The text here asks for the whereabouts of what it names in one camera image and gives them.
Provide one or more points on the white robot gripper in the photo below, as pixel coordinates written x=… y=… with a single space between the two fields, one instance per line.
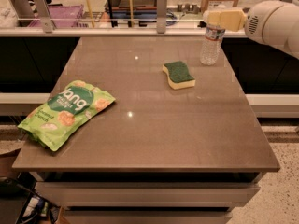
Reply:
x=254 y=24

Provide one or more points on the lower cabinet drawer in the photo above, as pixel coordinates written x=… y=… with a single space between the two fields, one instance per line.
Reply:
x=147 y=217

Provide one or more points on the clear plastic water bottle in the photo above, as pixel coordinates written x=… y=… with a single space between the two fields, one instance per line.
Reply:
x=211 y=44

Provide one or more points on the upper cabinet drawer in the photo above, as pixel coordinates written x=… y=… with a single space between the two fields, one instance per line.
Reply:
x=138 y=194

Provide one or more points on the black pole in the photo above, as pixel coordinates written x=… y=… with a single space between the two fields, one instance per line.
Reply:
x=114 y=23

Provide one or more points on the purple plastic crate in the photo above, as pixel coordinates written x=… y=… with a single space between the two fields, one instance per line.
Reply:
x=66 y=16

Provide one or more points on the metal railing post left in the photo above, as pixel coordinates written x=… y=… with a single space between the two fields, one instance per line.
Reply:
x=44 y=16

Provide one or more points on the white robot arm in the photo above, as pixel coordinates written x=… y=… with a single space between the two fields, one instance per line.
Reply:
x=291 y=45

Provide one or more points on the green rice chip bag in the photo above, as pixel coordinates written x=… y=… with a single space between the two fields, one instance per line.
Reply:
x=52 y=123

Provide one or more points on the green yellow sponge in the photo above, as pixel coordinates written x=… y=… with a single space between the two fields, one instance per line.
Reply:
x=178 y=75

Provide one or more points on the yellow pole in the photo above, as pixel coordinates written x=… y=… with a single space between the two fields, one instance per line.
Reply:
x=90 y=12

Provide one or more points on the cabinet drawer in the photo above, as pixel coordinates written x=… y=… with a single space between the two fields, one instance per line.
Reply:
x=147 y=217
x=138 y=194

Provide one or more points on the metal railing post centre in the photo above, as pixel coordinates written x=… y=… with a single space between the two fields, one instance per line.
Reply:
x=161 y=16

